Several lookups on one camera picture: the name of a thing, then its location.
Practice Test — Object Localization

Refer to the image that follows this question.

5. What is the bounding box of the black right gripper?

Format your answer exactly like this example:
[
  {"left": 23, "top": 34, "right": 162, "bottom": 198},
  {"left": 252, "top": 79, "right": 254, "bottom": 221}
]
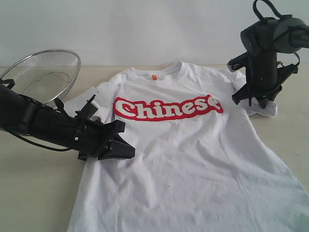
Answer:
[{"left": 232, "top": 84, "right": 282, "bottom": 109}]

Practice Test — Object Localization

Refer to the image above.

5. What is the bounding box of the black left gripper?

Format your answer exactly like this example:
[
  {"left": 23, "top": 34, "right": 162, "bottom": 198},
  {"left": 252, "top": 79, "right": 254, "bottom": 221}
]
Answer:
[{"left": 72, "top": 119, "right": 135, "bottom": 160}]

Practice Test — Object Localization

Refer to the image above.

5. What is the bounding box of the white t-shirt red lettering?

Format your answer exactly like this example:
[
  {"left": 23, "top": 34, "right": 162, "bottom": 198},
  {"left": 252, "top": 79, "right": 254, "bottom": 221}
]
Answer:
[{"left": 65, "top": 62, "right": 309, "bottom": 232}]

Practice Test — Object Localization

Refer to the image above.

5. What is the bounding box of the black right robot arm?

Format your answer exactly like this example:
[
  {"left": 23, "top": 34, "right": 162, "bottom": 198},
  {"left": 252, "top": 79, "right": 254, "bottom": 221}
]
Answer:
[{"left": 227, "top": 15, "right": 309, "bottom": 108}]

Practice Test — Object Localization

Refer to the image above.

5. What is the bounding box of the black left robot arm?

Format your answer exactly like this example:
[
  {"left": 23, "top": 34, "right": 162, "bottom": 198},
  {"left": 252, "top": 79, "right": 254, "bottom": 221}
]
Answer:
[{"left": 0, "top": 83, "right": 135, "bottom": 161}]

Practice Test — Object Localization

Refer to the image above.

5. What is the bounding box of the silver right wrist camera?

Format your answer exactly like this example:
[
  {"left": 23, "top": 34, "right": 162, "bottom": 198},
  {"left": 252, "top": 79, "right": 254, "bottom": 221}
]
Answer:
[{"left": 227, "top": 52, "right": 248, "bottom": 73}]

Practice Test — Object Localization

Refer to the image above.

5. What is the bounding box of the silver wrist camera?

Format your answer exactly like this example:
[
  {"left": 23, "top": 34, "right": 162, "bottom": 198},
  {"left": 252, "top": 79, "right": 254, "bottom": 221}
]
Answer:
[
  {"left": 74, "top": 94, "right": 101, "bottom": 123},
  {"left": 227, "top": 52, "right": 248, "bottom": 73}
]

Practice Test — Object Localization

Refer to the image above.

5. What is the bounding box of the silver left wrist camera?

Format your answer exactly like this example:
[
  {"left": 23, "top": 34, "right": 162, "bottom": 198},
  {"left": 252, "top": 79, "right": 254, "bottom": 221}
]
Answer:
[{"left": 74, "top": 94, "right": 101, "bottom": 123}]

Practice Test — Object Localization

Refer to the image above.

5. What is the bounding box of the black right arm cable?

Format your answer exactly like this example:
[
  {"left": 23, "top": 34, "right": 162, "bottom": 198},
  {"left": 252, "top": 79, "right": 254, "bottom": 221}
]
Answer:
[{"left": 248, "top": 0, "right": 301, "bottom": 107}]

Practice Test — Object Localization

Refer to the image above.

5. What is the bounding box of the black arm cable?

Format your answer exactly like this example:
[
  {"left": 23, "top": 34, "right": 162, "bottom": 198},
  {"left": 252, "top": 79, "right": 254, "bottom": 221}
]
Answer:
[
  {"left": 0, "top": 78, "right": 80, "bottom": 152},
  {"left": 248, "top": 0, "right": 301, "bottom": 107}
]

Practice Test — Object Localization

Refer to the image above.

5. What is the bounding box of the metal wire mesh basket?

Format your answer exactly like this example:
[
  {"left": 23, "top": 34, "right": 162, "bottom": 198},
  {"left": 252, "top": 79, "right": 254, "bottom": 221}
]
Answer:
[{"left": 0, "top": 49, "right": 81, "bottom": 108}]

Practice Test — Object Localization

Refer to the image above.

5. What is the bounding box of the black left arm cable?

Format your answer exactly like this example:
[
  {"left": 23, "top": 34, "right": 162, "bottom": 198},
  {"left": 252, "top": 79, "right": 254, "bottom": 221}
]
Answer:
[{"left": 0, "top": 78, "right": 80, "bottom": 152}]

